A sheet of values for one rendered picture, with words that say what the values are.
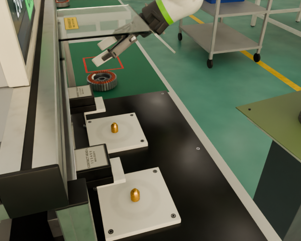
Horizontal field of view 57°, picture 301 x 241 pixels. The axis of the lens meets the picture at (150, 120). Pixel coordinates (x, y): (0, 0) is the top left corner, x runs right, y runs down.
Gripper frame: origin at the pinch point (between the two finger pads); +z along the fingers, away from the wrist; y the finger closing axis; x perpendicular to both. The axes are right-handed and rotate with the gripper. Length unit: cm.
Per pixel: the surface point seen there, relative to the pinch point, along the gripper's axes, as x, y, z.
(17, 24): 25, -63, -19
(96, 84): -7.2, -5.5, 6.2
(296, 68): -170, 169, -98
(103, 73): -8.1, 3.3, 5.2
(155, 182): -17, -52, -11
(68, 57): 8.7, -18.1, 1.5
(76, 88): 4.8, -33.1, -1.9
